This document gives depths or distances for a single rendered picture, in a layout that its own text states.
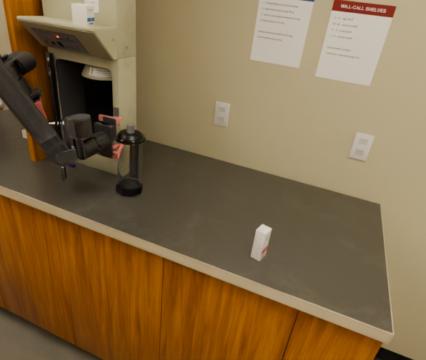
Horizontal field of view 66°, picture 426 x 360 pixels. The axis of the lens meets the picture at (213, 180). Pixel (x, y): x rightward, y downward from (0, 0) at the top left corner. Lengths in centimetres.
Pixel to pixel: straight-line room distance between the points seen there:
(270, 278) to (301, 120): 75
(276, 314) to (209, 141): 90
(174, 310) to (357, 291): 62
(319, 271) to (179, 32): 115
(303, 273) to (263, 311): 17
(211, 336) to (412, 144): 106
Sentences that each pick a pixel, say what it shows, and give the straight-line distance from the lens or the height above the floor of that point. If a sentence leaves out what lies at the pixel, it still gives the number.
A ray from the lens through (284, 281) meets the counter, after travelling 102.
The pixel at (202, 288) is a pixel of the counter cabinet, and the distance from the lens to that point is 113.
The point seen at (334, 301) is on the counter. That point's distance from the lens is 102.
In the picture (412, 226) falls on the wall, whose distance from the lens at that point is 169.
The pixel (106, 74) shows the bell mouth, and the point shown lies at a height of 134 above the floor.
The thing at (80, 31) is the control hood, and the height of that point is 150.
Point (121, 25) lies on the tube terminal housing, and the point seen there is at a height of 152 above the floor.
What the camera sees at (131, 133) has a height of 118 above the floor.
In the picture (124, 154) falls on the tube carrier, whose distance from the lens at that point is 121.
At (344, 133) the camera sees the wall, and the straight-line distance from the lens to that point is 149.
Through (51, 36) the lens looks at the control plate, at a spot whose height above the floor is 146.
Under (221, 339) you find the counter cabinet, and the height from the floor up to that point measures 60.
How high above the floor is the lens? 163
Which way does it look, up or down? 29 degrees down
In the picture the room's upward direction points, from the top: 7 degrees clockwise
